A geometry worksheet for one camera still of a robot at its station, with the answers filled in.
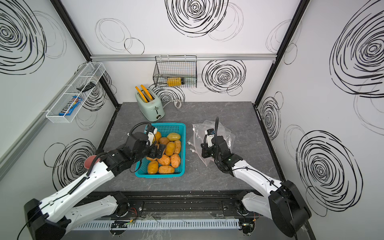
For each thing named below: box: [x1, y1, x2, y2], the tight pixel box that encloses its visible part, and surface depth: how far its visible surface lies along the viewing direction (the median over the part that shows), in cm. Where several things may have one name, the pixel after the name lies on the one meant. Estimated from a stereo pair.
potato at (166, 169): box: [158, 165, 175, 174], surface depth 84 cm
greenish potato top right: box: [167, 132, 181, 142], surface depth 98 cm
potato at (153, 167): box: [147, 160, 159, 175], surface depth 84 cm
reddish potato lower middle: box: [158, 154, 171, 166], surface depth 86 cm
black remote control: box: [76, 81, 96, 93], surface depth 82 cm
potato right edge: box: [174, 140, 182, 154], surface depth 93 cm
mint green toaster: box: [135, 89, 165, 122], surface depth 104 cm
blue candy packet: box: [58, 96, 83, 116], surface depth 72 cm
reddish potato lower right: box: [170, 153, 181, 168], surface depth 87 cm
